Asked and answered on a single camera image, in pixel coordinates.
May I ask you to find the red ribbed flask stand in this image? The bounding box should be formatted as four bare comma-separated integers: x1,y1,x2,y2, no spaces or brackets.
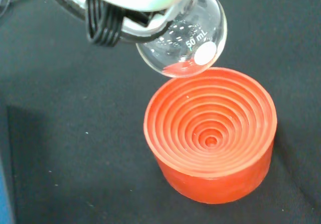
143,67,278,205

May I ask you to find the black bench cloth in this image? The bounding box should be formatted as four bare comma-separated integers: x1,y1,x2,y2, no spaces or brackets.
0,0,321,224

